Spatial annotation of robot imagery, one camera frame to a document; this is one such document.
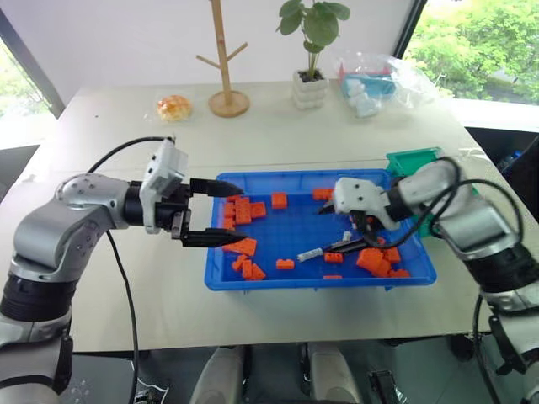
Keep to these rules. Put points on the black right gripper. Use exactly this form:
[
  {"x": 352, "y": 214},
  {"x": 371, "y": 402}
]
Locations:
[{"x": 363, "y": 219}]

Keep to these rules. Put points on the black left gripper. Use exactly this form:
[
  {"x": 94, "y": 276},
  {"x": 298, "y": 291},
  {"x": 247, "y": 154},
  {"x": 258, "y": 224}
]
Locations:
[{"x": 174, "y": 210}]

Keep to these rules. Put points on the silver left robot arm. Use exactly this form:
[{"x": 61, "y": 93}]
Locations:
[{"x": 46, "y": 235}]

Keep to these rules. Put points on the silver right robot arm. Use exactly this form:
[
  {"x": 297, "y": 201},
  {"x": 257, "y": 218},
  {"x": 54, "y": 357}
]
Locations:
[{"x": 471, "y": 219}]

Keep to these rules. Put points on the blue plastic bin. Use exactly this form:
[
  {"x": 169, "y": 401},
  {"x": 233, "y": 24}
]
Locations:
[{"x": 303, "y": 227}]

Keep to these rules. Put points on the green plastic bin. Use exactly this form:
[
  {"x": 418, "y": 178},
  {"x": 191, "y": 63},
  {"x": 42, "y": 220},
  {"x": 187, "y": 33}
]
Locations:
[{"x": 410, "y": 162}]

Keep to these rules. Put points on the white battery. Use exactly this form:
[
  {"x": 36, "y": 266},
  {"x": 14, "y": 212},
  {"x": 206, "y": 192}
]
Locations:
[
  {"x": 310, "y": 254},
  {"x": 346, "y": 236}
]

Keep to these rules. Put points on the orange toy brick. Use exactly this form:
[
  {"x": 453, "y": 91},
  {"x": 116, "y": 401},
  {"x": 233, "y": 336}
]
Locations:
[
  {"x": 381, "y": 270},
  {"x": 369, "y": 257},
  {"x": 285, "y": 264},
  {"x": 322, "y": 194},
  {"x": 258, "y": 209},
  {"x": 243, "y": 211},
  {"x": 229, "y": 223},
  {"x": 399, "y": 273},
  {"x": 393, "y": 255},
  {"x": 333, "y": 257},
  {"x": 229, "y": 209},
  {"x": 246, "y": 247},
  {"x": 279, "y": 200}
]

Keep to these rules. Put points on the golden bread bun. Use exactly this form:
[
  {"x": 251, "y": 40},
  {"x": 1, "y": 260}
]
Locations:
[{"x": 174, "y": 108}]

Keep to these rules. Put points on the wooden mug tree stand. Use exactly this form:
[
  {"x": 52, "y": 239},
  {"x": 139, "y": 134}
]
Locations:
[{"x": 229, "y": 103}]

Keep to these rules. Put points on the white foam pieces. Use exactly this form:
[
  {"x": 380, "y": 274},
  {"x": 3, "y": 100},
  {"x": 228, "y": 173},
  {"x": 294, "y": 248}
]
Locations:
[{"x": 362, "y": 103}]

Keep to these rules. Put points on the white ribbed plant pot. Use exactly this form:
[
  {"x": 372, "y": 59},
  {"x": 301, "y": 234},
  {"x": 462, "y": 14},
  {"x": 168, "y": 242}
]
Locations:
[{"x": 311, "y": 92}]

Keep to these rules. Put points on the teal box in bag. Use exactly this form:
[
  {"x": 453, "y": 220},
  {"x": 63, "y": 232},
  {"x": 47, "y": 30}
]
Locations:
[{"x": 379, "y": 86}]

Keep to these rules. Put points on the grey rounded robot thigh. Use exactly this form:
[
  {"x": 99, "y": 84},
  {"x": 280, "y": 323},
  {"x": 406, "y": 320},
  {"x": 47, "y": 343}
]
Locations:
[
  {"x": 332, "y": 374},
  {"x": 223, "y": 374}
]

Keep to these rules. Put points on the clear plastic bag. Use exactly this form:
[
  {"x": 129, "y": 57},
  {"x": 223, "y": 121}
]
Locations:
[{"x": 408, "y": 80}]

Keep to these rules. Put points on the green leafy plant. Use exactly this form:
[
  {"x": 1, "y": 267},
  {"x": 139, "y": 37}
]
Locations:
[{"x": 320, "y": 25}]

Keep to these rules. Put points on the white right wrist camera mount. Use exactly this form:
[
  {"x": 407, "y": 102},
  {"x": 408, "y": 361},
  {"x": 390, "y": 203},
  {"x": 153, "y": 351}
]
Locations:
[{"x": 362, "y": 195}]

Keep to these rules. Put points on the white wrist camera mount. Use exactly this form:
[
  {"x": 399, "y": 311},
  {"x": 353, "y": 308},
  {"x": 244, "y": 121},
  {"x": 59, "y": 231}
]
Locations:
[
  {"x": 362, "y": 195},
  {"x": 164, "y": 168}
]

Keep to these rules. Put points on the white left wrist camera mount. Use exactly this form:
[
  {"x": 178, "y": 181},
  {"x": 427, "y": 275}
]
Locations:
[{"x": 164, "y": 168}]

